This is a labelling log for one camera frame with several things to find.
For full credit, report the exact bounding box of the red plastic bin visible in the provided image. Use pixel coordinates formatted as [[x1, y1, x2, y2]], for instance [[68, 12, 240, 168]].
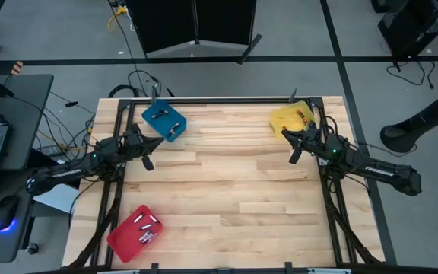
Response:
[[106, 204, 165, 263]]

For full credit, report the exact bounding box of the black right camera cable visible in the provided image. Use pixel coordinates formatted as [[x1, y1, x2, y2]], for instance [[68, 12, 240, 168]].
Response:
[[317, 115, 341, 135]]

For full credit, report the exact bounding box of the white sheet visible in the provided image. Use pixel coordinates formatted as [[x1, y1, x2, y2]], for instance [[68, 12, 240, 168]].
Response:
[[32, 182, 80, 215]]

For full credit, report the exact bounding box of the yellow plastic bin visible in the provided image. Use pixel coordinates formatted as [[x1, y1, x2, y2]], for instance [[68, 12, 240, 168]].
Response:
[[268, 100, 317, 140]]

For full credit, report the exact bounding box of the black table frame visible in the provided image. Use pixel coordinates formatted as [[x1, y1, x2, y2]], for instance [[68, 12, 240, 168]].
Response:
[[66, 96, 398, 274]]

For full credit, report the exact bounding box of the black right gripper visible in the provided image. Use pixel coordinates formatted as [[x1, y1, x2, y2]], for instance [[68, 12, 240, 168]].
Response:
[[281, 121, 329, 155]]

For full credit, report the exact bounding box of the black desk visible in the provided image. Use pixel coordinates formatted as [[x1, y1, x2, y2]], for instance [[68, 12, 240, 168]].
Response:
[[0, 73, 56, 265]]

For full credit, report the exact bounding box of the yellow cable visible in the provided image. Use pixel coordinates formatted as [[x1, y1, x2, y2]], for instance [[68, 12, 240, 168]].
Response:
[[106, 4, 129, 33]]

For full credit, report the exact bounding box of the blue plastic bin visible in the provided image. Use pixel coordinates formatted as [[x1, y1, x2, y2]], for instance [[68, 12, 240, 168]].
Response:
[[141, 99, 188, 143]]

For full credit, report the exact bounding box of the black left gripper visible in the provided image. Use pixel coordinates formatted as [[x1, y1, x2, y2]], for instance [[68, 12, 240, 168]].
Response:
[[122, 123, 165, 159]]

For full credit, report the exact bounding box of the black looped floor cable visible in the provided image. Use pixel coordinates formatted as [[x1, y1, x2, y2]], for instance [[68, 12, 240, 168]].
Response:
[[107, 84, 141, 99]]

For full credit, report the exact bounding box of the black folding partition screen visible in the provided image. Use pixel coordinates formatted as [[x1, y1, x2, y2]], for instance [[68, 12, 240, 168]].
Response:
[[125, 0, 264, 65]]

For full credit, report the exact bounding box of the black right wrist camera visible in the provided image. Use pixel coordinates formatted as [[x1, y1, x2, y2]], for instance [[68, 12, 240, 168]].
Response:
[[287, 146, 303, 165]]

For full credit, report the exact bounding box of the black equipment case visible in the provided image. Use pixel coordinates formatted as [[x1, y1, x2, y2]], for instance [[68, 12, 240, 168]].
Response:
[[370, 0, 438, 58]]

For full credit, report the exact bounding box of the black computer mouse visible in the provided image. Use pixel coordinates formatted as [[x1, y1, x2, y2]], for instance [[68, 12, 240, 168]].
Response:
[[0, 194, 21, 231]]

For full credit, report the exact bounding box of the thick black pole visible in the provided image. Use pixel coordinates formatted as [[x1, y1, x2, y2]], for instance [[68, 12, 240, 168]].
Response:
[[379, 82, 438, 154]]

